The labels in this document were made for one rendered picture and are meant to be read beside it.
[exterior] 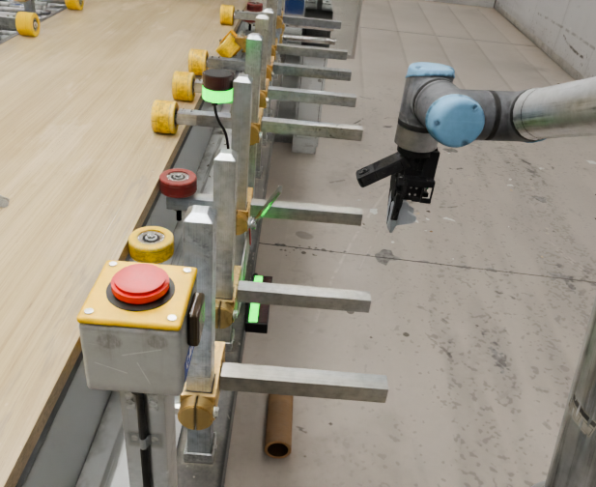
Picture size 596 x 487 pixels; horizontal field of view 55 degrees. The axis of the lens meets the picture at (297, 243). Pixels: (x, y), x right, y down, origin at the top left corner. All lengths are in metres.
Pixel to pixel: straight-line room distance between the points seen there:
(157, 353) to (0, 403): 0.43
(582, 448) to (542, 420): 1.51
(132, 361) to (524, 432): 1.82
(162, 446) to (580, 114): 0.72
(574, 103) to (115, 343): 0.74
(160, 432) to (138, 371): 0.09
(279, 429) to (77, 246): 0.97
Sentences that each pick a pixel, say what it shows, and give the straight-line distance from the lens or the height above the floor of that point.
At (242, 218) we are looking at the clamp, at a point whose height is 0.86.
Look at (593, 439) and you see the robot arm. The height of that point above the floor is 1.03.
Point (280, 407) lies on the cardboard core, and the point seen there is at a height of 0.08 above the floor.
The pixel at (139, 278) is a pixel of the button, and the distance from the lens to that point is 0.42.
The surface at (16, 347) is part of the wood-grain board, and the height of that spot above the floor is 0.90.
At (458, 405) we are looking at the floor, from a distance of 2.13.
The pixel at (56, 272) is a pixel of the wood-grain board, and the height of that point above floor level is 0.90.
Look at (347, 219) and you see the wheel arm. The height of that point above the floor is 0.84.
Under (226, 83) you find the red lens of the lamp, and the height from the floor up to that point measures 1.14.
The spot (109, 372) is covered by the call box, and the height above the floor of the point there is 1.17.
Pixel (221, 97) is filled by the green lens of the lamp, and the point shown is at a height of 1.12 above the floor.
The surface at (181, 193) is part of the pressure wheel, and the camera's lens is 1.26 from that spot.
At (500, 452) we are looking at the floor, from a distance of 2.05.
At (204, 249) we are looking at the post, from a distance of 0.69.
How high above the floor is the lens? 1.48
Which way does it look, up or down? 33 degrees down
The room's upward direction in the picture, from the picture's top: 6 degrees clockwise
